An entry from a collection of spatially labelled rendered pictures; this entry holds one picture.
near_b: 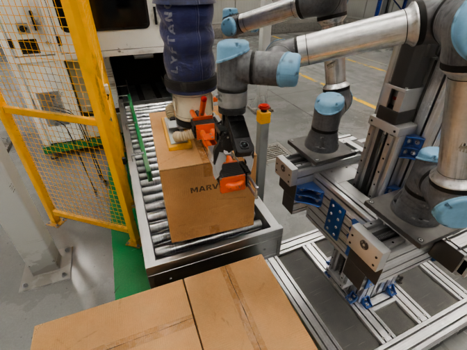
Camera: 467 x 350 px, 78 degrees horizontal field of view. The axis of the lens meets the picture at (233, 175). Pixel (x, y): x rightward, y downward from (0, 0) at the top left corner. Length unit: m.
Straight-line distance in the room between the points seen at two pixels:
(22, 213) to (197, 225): 1.13
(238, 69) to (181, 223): 0.81
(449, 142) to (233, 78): 0.51
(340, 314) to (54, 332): 1.33
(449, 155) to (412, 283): 1.33
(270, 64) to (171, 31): 0.61
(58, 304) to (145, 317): 0.99
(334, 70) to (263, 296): 1.02
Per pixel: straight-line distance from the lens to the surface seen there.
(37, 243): 2.24
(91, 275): 2.30
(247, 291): 1.36
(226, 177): 0.79
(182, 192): 1.20
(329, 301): 1.81
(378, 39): 0.81
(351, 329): 1.76
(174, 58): 1.23
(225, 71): 0.70
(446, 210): 0.87
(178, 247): 1.54
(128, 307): 1.39
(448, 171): 0.85
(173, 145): 1.25
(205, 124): 1.09
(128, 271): 2.22
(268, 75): 0.68
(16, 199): 2.04
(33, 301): 2.35
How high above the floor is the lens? 1.68
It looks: 35 degrees down
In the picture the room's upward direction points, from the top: straight up
